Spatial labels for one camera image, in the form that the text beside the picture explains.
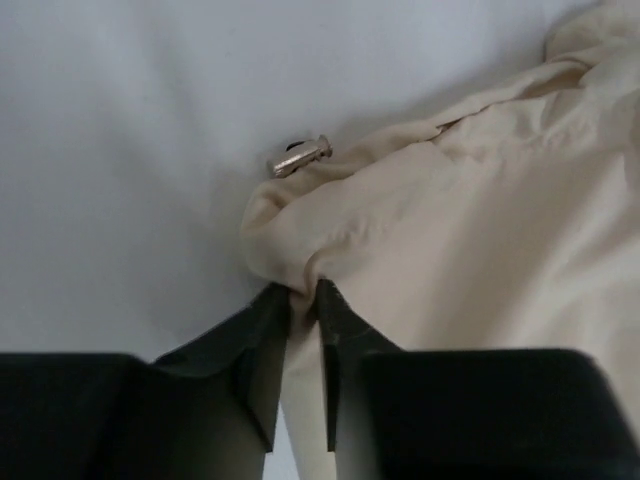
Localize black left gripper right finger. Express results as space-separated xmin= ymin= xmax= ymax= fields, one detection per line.
xmin=317 ymin=279 xmax=400 ymax=479

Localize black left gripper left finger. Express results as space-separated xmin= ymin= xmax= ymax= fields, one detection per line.
xmin=134 ymin=284 xmax=291 ymax=479

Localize beige trousers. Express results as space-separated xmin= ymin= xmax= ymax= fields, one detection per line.
xmin=240 ymin=1 xmax=639 ymax=479

